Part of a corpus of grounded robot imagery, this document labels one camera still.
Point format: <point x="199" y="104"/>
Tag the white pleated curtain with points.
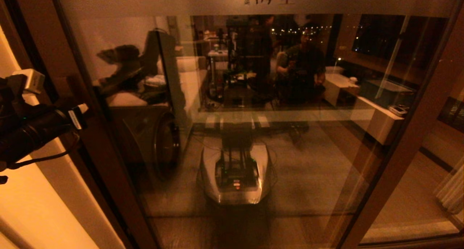
<point x="451" y="193"/>

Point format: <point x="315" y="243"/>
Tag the window with black railing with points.
<point x="297" y="30"/>

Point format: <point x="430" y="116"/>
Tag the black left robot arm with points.
<point x="25" y="136"/>

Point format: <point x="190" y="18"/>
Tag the brown framed glass sliding door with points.
<point x="398" y="151"/>

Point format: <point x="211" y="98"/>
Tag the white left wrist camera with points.
<point x="32" y="80"/>

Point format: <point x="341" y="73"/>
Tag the grey front-load washing machine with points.
<point x="152" y="140"/>

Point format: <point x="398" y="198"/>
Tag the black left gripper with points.
<point x="70" y="120"/>

